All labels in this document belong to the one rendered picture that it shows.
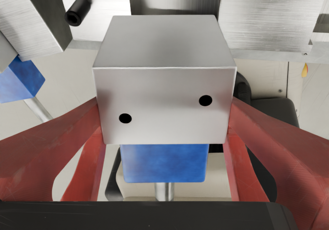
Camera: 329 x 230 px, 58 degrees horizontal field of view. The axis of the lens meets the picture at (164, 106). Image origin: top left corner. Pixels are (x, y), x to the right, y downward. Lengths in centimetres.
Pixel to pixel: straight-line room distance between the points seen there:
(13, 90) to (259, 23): 22
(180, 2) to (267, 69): 79
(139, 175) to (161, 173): 1
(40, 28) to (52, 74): 129
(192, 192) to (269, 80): 59
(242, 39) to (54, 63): 135
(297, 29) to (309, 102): 131
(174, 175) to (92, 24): 11
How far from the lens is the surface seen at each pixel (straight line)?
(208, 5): 21
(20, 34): 28
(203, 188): 50
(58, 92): 163
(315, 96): 148
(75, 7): 19
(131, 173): 16
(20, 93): 31
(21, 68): 30
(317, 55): 32
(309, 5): 19
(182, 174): 16
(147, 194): 53
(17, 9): 27
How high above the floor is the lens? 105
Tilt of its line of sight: 45 degrees down
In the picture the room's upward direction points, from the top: 169 degrees counter-clockwise
